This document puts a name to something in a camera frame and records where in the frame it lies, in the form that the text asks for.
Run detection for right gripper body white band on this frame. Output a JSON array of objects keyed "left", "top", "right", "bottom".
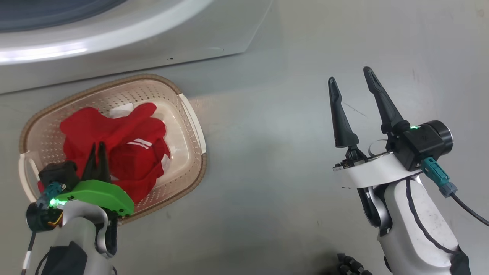
[{"left": 332, "top": 139, "right": 423, "bottom": 189}]

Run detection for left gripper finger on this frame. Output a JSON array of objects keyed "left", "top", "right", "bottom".
[
  {"left": 81, "top": 142, "right": 98, "bottom": 181},
  {"left": 97, "top": 142, "right": 112, "bottom": 181}
]

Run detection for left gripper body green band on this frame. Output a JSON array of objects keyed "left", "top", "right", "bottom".
[{"left": 55, "top": 179, "right": 135, "bottom": 217}]

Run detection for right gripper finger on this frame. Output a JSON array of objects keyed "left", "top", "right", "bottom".
[
  {"left": 363, "top": 66, "right": 410, "bottom": 135},
  {"left": 328, "top": 77, "right": 360, "bottom": 150}
]

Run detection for red garment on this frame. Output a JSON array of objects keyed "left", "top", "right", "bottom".
[{"left": 37, "top": 102, "right": 171, "bottom": 205}]

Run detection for cream perforated laundry basket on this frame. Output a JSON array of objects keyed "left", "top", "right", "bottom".
[{"left": 18, "top": 74, "right": 207, "bottom": 226}]

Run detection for white front-load washing machine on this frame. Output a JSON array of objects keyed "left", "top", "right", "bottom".
[{"left": 0, "top": 0, "right": 274, "bottom": 95}]

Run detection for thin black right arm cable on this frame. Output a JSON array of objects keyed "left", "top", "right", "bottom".
[{"left": 405, "top": 178, "right": 461, "bottom": 256}]

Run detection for left camera cable teal plug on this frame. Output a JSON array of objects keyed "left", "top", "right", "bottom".
[{"left": 21, "top": 183, "right": 66, "bottom": 275}]

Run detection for camera cable teal plug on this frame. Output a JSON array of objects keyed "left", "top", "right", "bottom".
[
  {"left": 21, "top": 183, "right": 66, "bottom": 275},
  {"left": 420, "top": 157, "right": 489, "bottom": 226}
]

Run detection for right camera cable teal plug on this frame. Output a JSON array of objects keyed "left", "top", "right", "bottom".
[{"left": 420, "top": 157, "right": 489, "bottom": 226}]

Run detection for black ribbed cable conduit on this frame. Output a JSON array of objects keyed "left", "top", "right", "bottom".
[{"left": 336, "top": 252, "right": 373, "bottom": 275}]

